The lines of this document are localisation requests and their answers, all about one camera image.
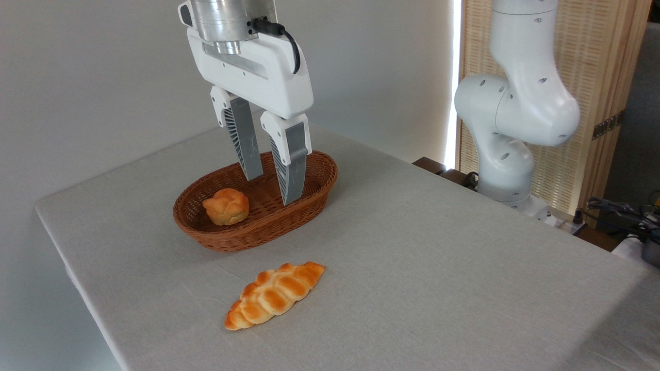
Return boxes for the brown wicker basket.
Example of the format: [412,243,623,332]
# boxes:
[173,150,339,252]

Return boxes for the black cable bundle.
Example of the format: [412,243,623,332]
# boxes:
[587,197,660,244]

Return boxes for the light grey tablecloth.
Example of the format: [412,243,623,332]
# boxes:
[35,124,660,371]

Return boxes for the long braided bread loaf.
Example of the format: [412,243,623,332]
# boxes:
[224,261,326,331]

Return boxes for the bamboo screen wooden frame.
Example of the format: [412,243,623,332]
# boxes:
[456,0,653,217]

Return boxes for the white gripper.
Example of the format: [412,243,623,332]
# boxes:
[178,0,314,206]

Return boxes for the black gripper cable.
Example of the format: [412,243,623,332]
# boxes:
[251,18,302,75]

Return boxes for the round golden bread roll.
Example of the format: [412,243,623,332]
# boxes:
[202,188,250,226]

